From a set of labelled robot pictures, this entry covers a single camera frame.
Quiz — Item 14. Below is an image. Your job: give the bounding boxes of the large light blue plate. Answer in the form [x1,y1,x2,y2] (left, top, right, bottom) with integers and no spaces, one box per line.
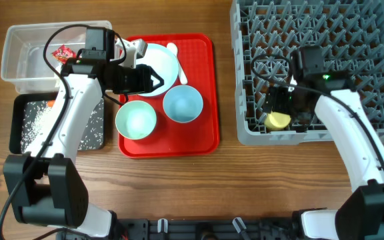
[136,43,179,97]

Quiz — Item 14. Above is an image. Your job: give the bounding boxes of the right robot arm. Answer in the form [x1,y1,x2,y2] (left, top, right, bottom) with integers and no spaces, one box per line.
[263,47,384,239]

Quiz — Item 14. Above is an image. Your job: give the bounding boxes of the yellow plastic cup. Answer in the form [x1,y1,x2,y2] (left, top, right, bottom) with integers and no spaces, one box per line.
[264,111,291,131]

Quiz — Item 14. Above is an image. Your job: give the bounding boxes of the white rice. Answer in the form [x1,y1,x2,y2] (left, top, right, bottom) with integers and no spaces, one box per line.
[19,99,104,153]

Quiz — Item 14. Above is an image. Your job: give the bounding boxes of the clear plastic waste bin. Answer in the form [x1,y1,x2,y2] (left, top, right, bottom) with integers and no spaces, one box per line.
[0,20,121,95]

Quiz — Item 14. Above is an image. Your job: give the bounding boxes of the grey dishwasher rack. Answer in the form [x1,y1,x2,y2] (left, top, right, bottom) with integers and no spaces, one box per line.
[229,0,384,145]

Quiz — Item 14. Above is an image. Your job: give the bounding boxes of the white plastic spoon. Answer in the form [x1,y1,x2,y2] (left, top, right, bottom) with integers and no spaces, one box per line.
[166,43,188,85]

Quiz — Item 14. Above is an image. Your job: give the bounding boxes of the black waste tray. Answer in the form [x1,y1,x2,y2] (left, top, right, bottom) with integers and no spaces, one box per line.
[9,91,105,155]

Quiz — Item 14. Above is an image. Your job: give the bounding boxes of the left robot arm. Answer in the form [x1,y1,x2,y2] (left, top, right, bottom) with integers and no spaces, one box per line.
[3,26,158,239]

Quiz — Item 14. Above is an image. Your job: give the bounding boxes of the mint green bowl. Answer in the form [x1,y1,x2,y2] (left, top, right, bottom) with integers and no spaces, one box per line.
[115,101,157,140]

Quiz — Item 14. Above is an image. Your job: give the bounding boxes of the red snack wrapper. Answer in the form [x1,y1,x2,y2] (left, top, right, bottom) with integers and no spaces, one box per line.
[51,45,77,64]

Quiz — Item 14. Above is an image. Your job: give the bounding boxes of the orange carrot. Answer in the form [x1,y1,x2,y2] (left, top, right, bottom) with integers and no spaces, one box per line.
[47,100,55,107]

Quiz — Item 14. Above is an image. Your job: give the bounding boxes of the light blue bowl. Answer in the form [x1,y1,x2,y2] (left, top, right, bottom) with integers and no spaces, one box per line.
[163,85,203,123]

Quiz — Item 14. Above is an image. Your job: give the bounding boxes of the red serving tray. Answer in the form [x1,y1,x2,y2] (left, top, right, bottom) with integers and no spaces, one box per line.
[118,33,220,159]

